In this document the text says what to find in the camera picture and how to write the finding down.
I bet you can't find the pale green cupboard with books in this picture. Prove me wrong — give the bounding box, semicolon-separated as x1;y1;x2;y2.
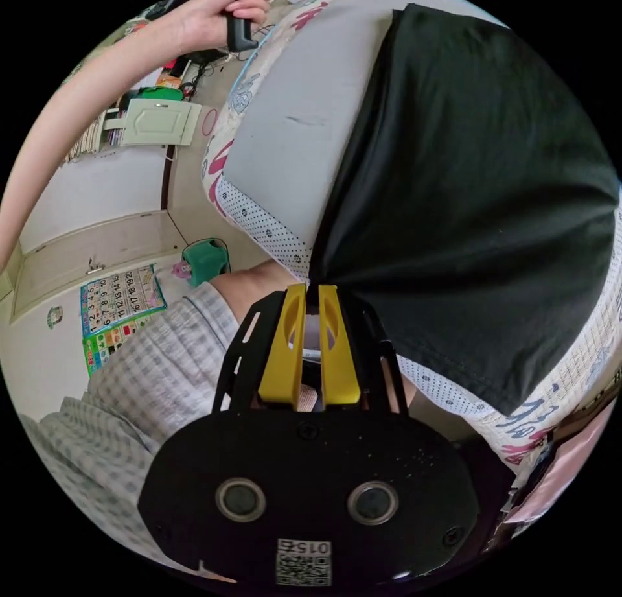
63;86;203;164

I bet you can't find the black short sleeve shirt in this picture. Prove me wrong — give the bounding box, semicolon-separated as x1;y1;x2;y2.
308;3;621;416

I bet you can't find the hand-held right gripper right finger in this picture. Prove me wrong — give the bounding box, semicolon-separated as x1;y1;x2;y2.
318;283;362;411

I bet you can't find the person's left forearm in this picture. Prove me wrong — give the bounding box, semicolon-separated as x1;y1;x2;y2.
0;12;195;270

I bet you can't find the green plastic stool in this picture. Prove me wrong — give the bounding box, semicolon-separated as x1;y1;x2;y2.
181;237;232;288

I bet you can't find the person's left hand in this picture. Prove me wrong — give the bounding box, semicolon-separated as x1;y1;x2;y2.
180;0;274;53

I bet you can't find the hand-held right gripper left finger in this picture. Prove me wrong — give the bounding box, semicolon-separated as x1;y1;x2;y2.
258;283;308;412

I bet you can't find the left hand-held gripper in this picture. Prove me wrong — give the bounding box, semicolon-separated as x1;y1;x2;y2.
221;0;376;54

